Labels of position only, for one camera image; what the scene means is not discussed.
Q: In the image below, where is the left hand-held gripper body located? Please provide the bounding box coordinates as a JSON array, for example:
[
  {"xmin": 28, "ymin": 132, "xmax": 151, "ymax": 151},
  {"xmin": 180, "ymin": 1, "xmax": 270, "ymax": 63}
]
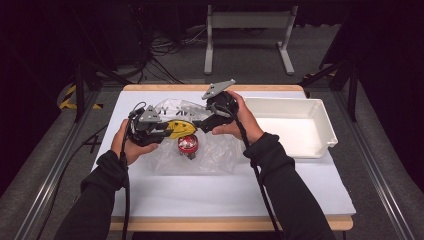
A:
[{"xmin": 128, "ymin": 105, "xmax": 162, "ymax": 148}]

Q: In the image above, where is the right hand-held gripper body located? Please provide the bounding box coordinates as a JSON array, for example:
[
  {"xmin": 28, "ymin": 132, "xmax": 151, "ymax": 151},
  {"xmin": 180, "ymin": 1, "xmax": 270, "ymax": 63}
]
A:
[{"xmin": 201, "ymin": 79, "xmax": 240, "ymax": 118}]

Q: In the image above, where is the red round can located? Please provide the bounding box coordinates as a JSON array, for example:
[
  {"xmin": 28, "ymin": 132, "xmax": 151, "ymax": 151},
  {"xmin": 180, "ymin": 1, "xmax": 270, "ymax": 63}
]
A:
[{"xmin": 177, "ymin": 134, "xmax": 200, "ymax": 160}]

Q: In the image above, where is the clear smiley face plastic bag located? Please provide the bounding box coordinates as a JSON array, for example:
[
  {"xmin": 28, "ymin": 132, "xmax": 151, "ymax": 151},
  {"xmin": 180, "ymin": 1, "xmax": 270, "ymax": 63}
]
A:
[{"xmin": 146, "ymin": 98, "xmax": 246, "ymax": 176}]

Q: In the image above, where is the white plastic box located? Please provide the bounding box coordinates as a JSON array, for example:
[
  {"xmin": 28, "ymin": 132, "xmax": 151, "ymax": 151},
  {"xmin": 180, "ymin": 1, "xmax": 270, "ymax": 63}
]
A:
[{"xmin": 244, "ymin": 96, "xmax": 339, "ymax": 160}]

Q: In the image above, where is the person's right hand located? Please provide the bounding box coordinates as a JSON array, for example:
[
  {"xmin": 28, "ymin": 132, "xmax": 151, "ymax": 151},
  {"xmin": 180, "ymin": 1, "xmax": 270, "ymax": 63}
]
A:
[{"xmin": 211, "ymin": 90, "xmax": 265, "ymax": 145}]

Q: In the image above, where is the person's left hand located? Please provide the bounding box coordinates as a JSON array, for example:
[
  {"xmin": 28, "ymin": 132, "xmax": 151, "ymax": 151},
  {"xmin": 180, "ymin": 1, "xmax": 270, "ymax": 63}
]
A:
[{"xmin": 110, "ymin": 119, "xmax": 160, "ymax": 166}]

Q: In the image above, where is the black tape cross mark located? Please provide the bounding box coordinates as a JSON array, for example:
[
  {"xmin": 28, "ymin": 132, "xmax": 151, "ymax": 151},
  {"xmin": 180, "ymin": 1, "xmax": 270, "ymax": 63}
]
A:
[{"xmin": 83, "ymin": 134, "xmax": 103, "ymax": 154}]

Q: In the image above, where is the white paper sheet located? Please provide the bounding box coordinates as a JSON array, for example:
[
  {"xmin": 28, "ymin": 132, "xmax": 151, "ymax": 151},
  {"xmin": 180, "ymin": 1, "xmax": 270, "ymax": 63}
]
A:
[{"xmin": 95, "ymin": 90, "xmax": 357, "ymax": 218}]

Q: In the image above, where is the black tripod stand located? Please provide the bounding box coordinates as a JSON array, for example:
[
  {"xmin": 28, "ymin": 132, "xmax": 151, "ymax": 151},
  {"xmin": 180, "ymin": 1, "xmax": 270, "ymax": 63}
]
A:
[
  {"xmin": 299, "ymin": 59, "xmax": 360, "ymax": 123},
  {"xmin": 73, "ymin": 59, "xmax": 132, "ymax": 123}
]

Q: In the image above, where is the yellow and black hazard tape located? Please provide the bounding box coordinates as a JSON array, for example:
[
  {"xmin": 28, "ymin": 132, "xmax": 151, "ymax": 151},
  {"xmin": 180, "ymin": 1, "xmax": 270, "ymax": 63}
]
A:
[{"xmin": 59, "ymin": 84, "xmax": 104, "ymax": 110}]

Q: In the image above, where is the grey metal stand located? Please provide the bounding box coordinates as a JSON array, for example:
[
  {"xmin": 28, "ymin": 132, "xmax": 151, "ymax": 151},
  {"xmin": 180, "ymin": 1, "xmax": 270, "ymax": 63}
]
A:
[{"xmin": 203, "ymin": 4, "xmax": 299, "ymax": 76}]

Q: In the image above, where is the bundle of black floor cables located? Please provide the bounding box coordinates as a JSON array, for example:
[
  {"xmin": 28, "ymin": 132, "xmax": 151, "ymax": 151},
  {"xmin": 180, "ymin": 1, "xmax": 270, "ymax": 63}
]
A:
[{"xmin": 131, "ymin": 23, "xmax": 208, "ymax": 84}]

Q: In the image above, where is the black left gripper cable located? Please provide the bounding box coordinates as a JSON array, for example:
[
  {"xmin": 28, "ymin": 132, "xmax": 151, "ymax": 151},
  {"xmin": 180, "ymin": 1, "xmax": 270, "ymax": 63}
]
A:
[{"xmin": 121, "ymin": 101, "xmax": 148, "ymax": 240}]

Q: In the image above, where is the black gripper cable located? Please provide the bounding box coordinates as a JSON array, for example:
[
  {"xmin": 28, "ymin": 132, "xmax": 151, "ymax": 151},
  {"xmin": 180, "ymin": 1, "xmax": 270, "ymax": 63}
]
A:
[
  {"xmin": 121, "ymin": 101, "xmax": 148, "ymax": 240},
  {"xmin": 233, "ymin": 114, "xmax": 280, "ymax": 240}
]

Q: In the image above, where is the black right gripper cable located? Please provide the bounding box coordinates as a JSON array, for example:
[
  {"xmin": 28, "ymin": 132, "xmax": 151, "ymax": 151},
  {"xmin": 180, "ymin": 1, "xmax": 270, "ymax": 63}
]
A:
[{"xmin": 233, "ymin": 114, "xmax": 280, "ymax": 240}]

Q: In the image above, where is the aluminium rail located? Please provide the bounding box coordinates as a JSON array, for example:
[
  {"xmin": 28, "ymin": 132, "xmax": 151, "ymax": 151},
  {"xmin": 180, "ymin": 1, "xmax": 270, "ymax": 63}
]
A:
[
  {"xmin": 333, "ymin": 91, "xmax": 418, "ymax": 240},
  {"xmin": 13, "ymin": 90, "xmax": 101, "ymax": 240}
]

